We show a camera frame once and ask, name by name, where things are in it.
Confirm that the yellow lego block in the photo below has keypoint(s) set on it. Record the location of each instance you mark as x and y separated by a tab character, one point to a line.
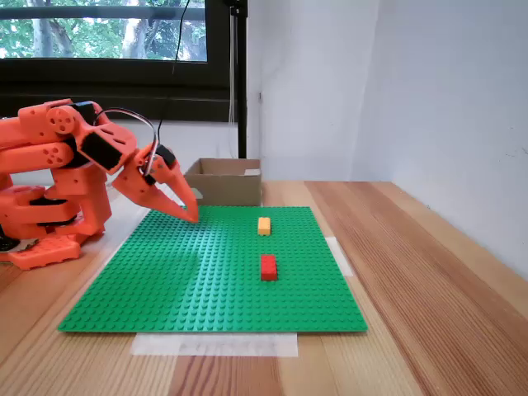
264	226

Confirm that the brown cardboard box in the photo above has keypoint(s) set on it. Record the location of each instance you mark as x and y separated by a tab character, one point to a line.
227	187

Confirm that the green lego baseplate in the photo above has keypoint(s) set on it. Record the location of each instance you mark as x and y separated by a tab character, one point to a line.
206	288

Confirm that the red lego block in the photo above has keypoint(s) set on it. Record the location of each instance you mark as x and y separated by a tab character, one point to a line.
269	268

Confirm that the long white masking tape strip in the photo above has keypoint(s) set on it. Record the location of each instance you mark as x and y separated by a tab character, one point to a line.
197	193

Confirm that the black table clamp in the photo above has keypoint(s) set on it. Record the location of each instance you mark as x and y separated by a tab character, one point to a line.
6	243

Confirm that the wide white masking tape strip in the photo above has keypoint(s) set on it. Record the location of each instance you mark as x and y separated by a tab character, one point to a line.
214	344

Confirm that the black window frame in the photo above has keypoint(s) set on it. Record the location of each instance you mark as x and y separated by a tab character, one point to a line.
103	78

